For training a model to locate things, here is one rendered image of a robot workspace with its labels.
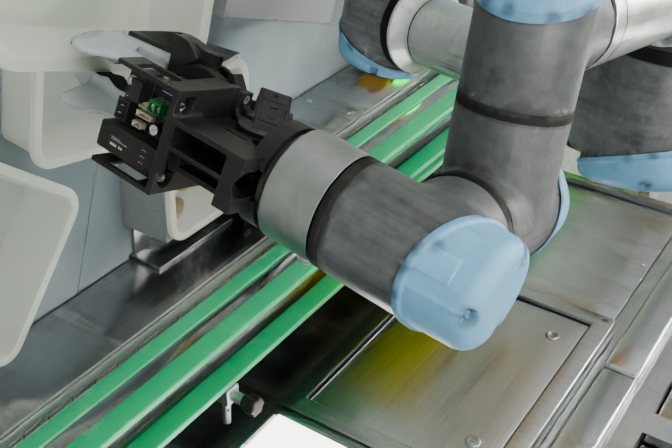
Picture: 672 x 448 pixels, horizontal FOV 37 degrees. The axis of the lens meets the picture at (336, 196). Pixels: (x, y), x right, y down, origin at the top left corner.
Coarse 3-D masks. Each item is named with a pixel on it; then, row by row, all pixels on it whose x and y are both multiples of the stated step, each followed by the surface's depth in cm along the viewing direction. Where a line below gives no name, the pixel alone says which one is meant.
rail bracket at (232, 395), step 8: (232, 392) 136; (240, 392) 136; (216, 400) 137; (224, 400) 136; (232, 400) 136; (240, 400) 135; (248, 400) 134; (256, 400) 134; (224, 408) 138; (248, 408) 134; (256, 408) 134; (224, 416) 139
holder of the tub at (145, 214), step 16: (224, 48) 139; (144, 176) 134; (128, 192) 137; (128, 208) 138; (144, 208) 136; (160, 208) 135; (128, 224) 140; (144, 224) 138; (160, 224) 136; (208, 224) 151; (224, 224) 151; (144, 240) 144; (160, 240) 138; (176, 240) 147; (192, 240) 147; (144, 256) 143; (160, 256) 143; (176, 256) 143
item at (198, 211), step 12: (228, 60) 135; (240, 60) 136; (240, 72) 138; (168, 192) 132; (180, 192) 145; (192, 192) 146; (204, 192) 146; (168, 204) 133; (192, 204) 143; (204, 204) 144; (168, 216) 134; (180, 216) 141; (192, 216) 141; (204, 216) 141; (216, 216) 143; (168, 228) 135; (180, 228) 138; (192, 228) 139
